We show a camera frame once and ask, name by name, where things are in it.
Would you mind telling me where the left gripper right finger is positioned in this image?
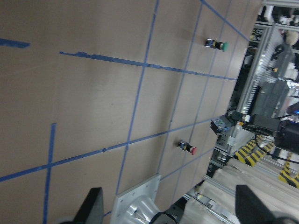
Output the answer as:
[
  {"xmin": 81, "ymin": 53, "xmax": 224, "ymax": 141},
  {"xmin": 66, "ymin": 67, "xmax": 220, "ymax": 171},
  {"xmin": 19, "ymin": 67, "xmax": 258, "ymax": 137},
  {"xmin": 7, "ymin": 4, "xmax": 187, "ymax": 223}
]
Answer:
[{"xmin": 235, "ymin": 184, "xmax": 299, "ymax": 224}]

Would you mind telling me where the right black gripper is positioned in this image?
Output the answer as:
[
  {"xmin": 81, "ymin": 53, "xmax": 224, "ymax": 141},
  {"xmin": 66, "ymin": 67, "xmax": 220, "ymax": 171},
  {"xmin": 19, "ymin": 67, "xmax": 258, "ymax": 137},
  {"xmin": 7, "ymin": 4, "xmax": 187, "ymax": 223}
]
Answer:
[{"xmin": 226, "ymin": 81, "xmax": 299, "ymax": 149}]

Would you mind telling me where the yellow push button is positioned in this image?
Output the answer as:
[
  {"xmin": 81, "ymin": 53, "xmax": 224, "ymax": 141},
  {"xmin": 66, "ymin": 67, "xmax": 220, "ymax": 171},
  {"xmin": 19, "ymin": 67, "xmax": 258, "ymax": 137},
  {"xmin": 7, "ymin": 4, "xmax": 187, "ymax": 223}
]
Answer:
[{"xmin": 210, "ymin": 115, "xmax": 232, "ymax": 135}]

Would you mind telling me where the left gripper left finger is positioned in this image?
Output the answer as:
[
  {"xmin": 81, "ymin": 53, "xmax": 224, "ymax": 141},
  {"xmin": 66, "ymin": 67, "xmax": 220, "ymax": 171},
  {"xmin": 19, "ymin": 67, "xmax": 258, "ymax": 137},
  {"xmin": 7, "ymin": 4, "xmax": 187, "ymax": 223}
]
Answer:
[{"xmin": 58, "ymin": 187, "xmax": 104, "ymax": 224}]

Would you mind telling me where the green push button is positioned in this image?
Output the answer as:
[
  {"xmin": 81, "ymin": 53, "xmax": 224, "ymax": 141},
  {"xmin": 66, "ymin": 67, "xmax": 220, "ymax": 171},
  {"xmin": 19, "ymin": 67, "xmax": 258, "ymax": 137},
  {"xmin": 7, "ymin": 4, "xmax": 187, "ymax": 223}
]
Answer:
[{"xmin": 205, "ymin": 39, "xmax": 229, "ymax": 52}]

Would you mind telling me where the red push button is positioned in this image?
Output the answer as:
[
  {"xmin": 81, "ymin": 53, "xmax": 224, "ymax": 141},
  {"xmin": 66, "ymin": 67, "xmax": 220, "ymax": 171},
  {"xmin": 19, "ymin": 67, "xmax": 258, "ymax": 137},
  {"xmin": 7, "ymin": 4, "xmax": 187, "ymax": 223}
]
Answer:
[{"xmin": 178, "ymin": 140, "xmax": 197, "ymax": 155}]

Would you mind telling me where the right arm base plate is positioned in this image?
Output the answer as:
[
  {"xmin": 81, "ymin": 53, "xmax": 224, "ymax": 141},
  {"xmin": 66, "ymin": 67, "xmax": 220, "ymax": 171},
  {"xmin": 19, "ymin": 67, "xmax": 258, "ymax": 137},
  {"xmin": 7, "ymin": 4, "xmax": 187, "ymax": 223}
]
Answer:
[{"xmin": 110, "ymin": 174, "xmax": 161, "ymax": 224}]

